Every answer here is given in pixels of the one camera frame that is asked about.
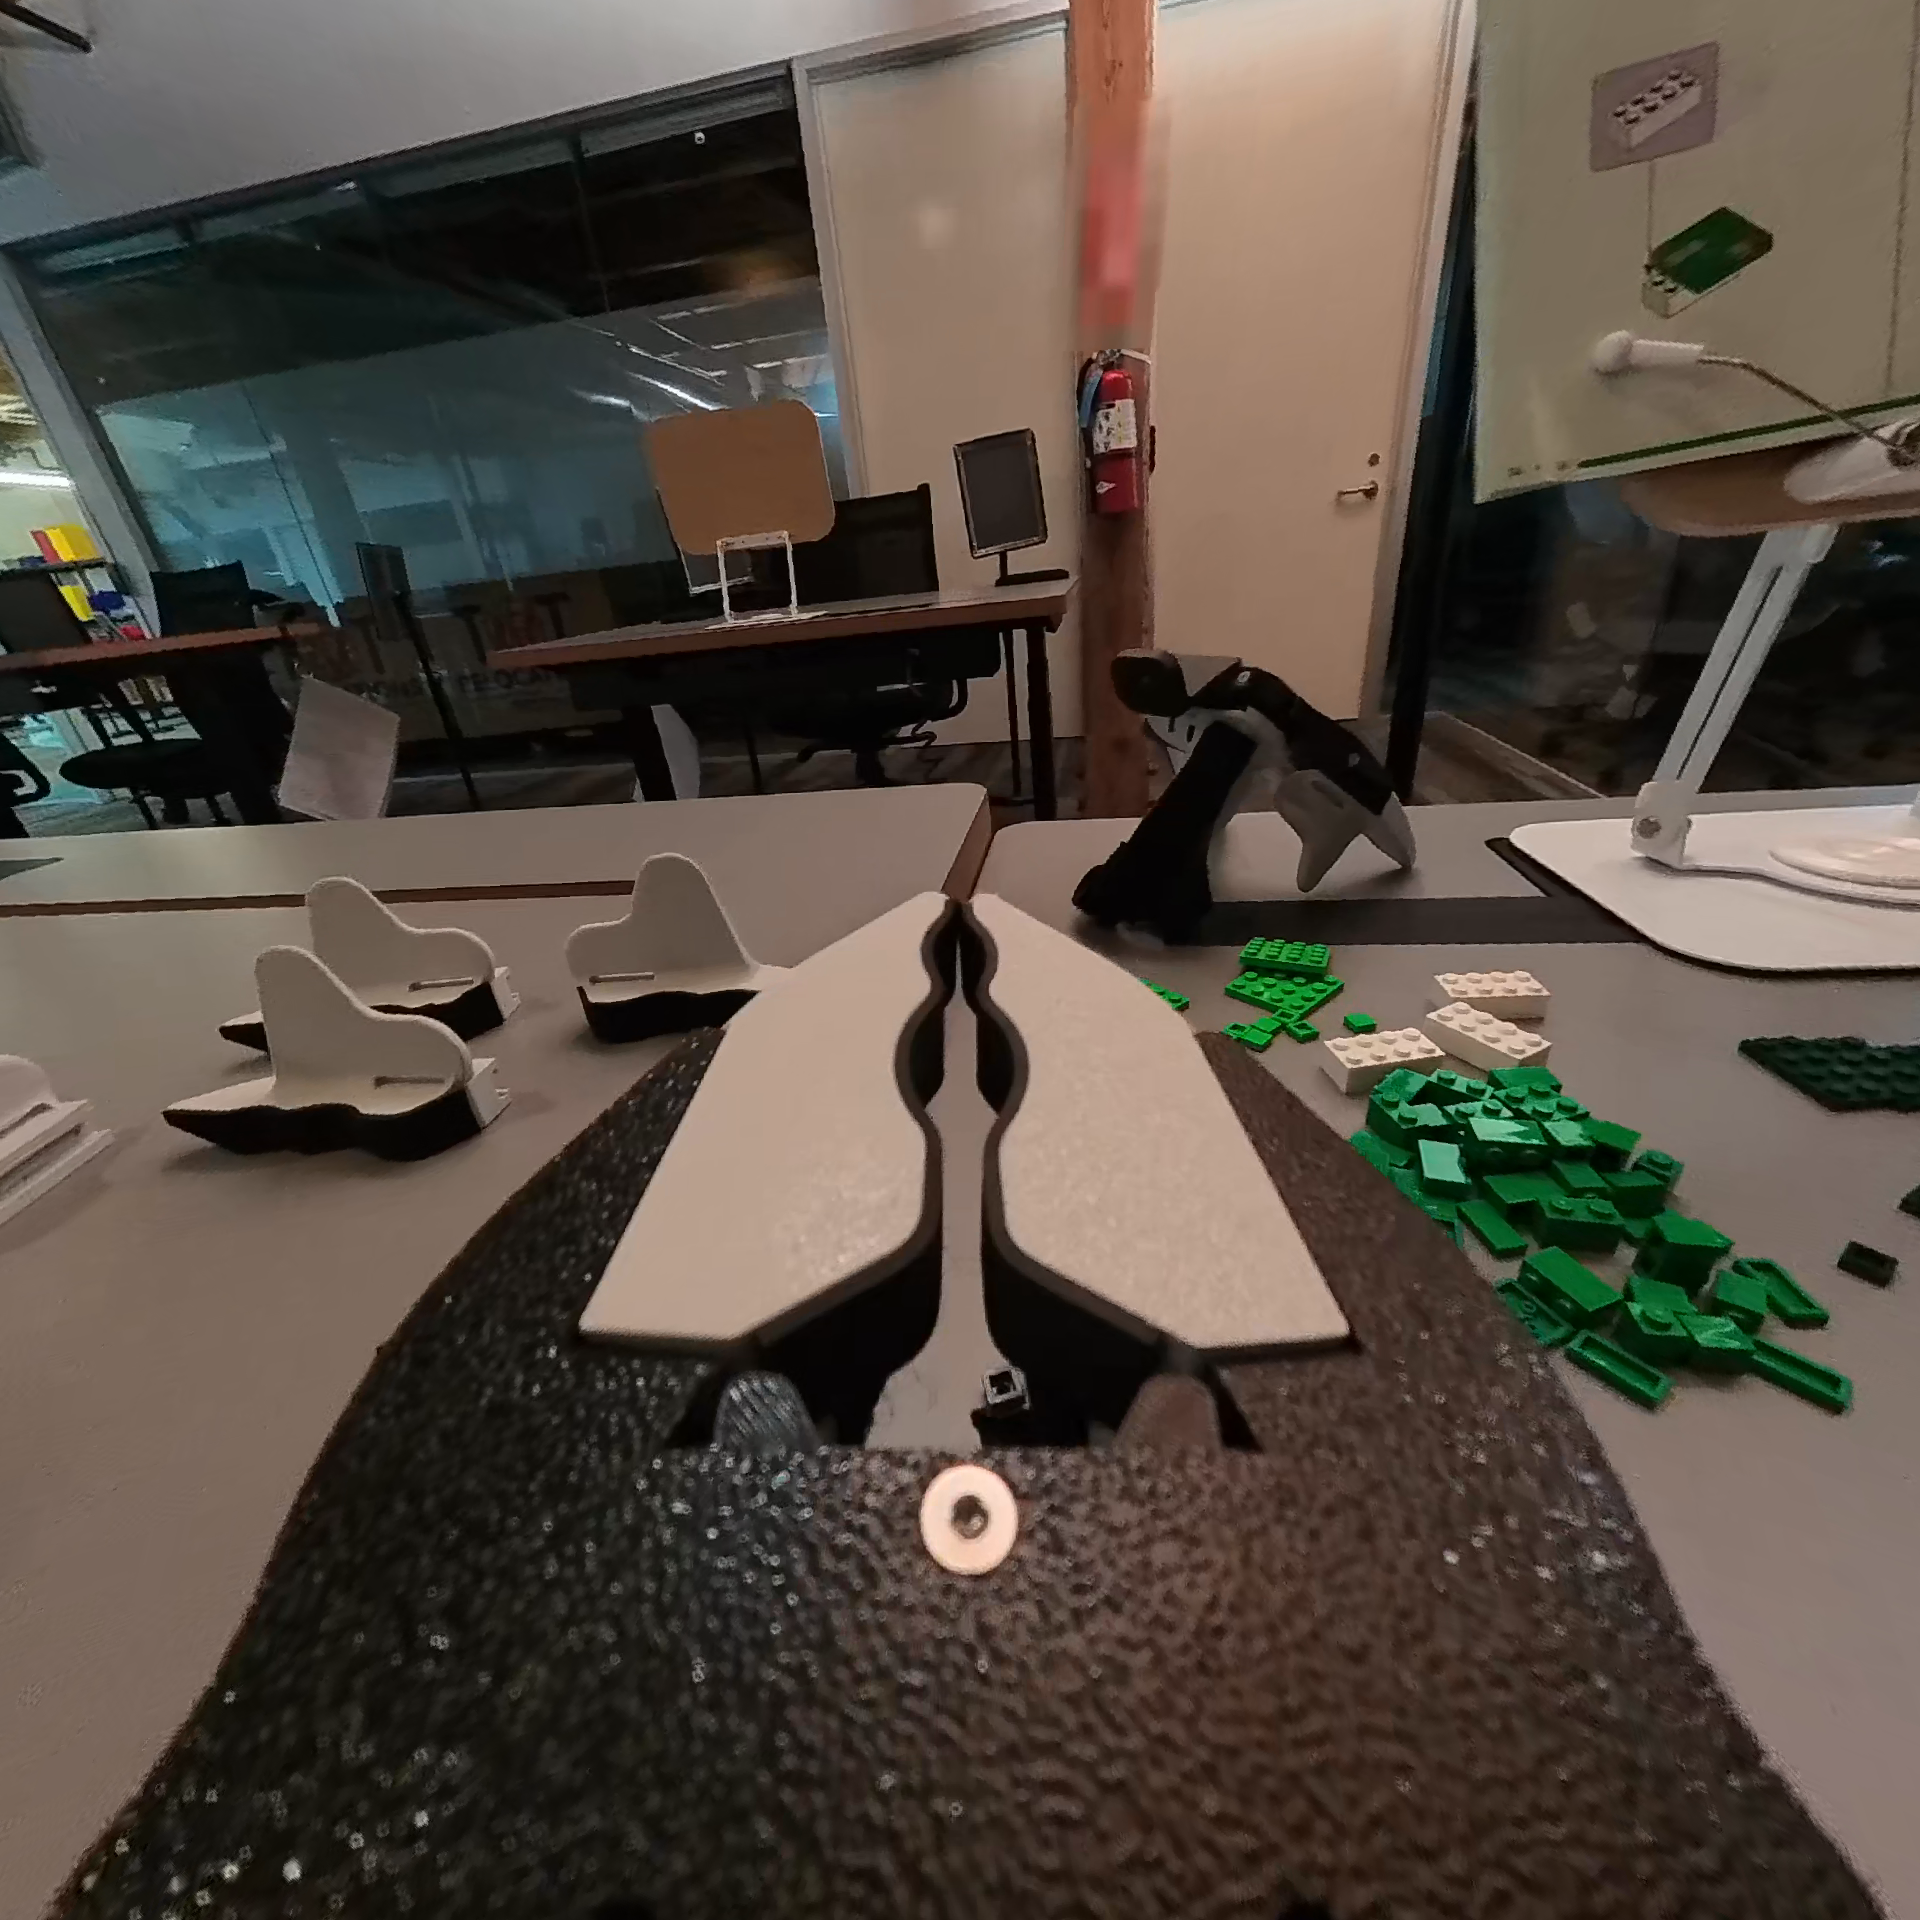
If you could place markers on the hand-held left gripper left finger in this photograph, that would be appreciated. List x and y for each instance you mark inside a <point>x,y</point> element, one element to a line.
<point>780,1187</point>

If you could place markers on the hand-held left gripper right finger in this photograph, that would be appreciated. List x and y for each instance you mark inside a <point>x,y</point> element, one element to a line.
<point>1158,1187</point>

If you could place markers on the pile of dark green pieces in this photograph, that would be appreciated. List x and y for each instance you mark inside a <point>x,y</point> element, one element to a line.
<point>1869,1259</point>

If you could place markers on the bright green large lego plate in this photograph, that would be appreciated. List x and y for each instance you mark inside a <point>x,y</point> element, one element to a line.
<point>1274,994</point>

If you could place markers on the bright green square lego plate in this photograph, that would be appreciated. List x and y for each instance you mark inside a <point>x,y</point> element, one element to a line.
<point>1286,956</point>

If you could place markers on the dark green lego plate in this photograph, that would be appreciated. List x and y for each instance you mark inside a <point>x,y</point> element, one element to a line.
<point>1846,1071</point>

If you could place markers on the lego instruction booklet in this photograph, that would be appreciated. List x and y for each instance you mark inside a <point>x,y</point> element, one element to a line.
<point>1557,222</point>

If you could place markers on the group of small green plates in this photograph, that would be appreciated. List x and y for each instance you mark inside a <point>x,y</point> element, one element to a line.
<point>1260,1034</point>

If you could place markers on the spare gripper finger part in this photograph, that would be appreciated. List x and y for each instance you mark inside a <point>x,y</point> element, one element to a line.
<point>670,947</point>
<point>396,962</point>
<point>337,1051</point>

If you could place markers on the spare hand-held gripper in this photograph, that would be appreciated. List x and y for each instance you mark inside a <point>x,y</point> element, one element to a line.
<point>1183,841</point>

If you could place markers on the pile of bright green pieces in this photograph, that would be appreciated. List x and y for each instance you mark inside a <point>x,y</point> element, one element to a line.
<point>1574,1202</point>

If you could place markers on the wooden desk with black legs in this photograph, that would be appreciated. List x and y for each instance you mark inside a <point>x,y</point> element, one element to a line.
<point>780,631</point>
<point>140,649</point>

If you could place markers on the white book stand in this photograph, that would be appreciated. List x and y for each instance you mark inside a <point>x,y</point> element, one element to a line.
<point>1650,886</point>

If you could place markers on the white paper sheet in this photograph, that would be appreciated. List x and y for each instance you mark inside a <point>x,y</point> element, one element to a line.
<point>337,753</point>

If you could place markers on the black office chair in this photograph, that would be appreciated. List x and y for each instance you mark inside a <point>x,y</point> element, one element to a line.
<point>196,710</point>
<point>884,553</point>

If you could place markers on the small dark monitor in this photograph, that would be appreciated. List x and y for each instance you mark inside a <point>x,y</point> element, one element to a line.
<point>380,592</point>

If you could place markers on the black framed sign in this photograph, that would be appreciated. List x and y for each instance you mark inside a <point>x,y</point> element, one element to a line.
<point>1001,491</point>

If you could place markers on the tan board on stand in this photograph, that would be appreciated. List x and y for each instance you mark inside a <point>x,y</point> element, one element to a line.
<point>736,465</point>

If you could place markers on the white layered plastic part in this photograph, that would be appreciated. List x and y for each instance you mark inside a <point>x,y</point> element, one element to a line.
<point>39,1125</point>

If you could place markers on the red fire extinguisher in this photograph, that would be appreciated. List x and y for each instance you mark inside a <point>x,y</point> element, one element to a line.
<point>1113,436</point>

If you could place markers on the white door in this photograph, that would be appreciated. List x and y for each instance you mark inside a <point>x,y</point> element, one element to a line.
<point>1286,376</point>

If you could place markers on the shelf with coloured bins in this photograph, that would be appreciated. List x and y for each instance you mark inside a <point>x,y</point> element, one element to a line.
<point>67,585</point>

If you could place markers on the wooden pillar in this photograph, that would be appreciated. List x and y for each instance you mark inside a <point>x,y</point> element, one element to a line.
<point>1110,222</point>

